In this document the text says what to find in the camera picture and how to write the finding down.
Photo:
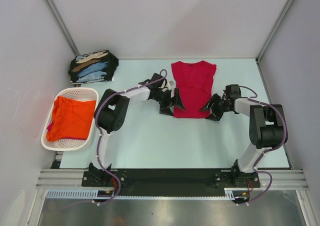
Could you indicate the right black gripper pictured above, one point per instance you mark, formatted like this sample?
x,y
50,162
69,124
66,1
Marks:
x,y
215,115

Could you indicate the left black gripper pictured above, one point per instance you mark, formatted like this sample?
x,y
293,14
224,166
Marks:
x,y
164,109

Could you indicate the red t shirt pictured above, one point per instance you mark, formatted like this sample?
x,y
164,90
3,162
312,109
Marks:
x,y
194,82

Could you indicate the black printed t shirt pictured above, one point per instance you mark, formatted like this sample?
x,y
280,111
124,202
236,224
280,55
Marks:
x,y
93,67

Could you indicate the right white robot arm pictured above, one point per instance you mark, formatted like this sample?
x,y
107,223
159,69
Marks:
x,y
267,132

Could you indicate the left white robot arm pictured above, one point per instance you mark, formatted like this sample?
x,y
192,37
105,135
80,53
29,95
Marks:
x,y
112,109

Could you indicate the white plastic basket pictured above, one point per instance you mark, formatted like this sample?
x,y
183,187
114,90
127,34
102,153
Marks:
x,y
79,94

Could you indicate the orange t shirt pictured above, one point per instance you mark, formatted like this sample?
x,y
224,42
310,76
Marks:
x,y
71,119

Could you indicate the pink garment in basket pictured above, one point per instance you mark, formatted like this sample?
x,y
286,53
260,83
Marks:
x,y
49,127

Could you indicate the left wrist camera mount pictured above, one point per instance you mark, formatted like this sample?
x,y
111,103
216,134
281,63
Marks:
x,y
168,84

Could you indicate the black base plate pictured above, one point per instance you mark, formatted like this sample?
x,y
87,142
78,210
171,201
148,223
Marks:
x,y
170,182

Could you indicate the aluminium frame rail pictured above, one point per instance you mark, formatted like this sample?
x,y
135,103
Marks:
x,y
72,178

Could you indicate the white slotted cable duct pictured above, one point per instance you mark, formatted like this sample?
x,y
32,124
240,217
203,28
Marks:
x,y
106,194

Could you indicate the right aluminium corner post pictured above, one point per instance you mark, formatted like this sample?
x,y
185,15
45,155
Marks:
x,y
276,26

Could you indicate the aluminium corner post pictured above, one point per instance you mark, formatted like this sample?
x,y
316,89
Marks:
x,y
61,25
276,26

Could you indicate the left aluminium corner post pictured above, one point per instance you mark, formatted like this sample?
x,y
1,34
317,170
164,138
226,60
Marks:
x,y
61,25

